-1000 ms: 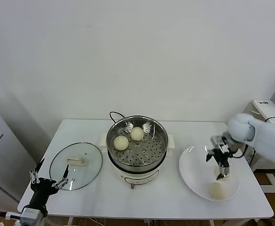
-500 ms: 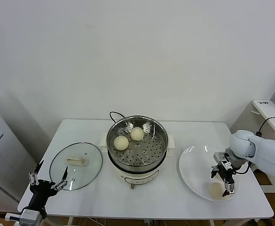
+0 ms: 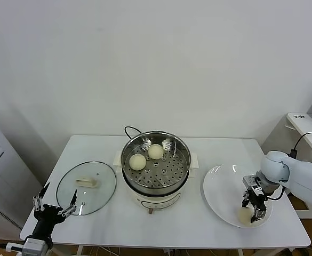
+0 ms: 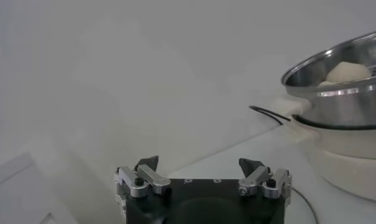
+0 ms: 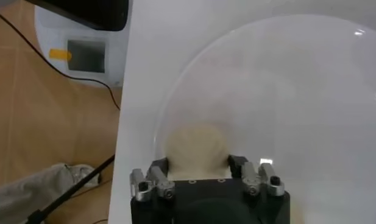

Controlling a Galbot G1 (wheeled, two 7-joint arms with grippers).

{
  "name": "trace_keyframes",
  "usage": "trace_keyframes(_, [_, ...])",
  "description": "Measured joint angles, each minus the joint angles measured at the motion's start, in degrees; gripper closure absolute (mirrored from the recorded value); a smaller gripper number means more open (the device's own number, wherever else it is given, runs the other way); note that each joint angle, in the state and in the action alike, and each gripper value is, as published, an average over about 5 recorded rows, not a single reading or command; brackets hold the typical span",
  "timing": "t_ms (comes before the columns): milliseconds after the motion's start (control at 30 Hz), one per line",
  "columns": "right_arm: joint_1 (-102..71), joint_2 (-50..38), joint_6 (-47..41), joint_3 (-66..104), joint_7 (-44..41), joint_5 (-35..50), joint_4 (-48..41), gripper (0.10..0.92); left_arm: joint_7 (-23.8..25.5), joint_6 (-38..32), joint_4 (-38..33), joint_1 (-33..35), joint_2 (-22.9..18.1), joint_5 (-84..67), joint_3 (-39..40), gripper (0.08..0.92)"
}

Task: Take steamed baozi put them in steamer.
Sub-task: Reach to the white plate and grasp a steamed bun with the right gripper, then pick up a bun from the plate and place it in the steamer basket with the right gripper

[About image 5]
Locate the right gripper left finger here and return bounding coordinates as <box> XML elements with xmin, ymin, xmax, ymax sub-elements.
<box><xmin>129</xmin><ymin>157</ymin><xmax>176</xmax><ymax>203</ymax></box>

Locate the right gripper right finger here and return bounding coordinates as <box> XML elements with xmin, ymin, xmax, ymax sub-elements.
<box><xmin>227</xmin><ymin>154</ymin><xmax>286</xmax><ymax>198</ymax></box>

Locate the white steamed baozi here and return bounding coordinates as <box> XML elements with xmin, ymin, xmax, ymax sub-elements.
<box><xmin>163</xmin><ymin>123</ymin><xmax>233</xmax><ymax>181</ymax></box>

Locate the white round plate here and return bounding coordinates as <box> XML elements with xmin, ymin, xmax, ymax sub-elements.
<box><xmin>153</xmin><ymin>13</ymin><xmax>376</xmax><ymax>224</ymax></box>

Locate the black metal rod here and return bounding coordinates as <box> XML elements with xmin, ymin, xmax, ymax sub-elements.
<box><xmin>24</xmin><ymin>154</ymin><xmax>116</xmax><ymax>224</ymax></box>

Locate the grey cloth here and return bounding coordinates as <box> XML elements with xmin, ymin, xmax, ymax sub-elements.
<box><xmin>0</xmin><ymin>163</ymin><xmax>102</xmax><ymax>224</ymax></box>

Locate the white device with grey screen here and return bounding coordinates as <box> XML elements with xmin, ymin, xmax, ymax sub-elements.
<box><xmin>34</xmin><ymin>4</ymin><xmax>130</xmax><ymax>89</ymax></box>

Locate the black box object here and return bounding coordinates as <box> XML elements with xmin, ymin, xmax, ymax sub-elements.
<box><xmin>24</xmin><ymin>0</ymin><xmax>130</xmax><ymax>32</ymax></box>

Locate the thin black floor cable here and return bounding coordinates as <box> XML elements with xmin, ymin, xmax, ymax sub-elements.
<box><xmin>0</xmin><ymin>9</ymin><xmax>121</xmax><ymax>111</ymax></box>

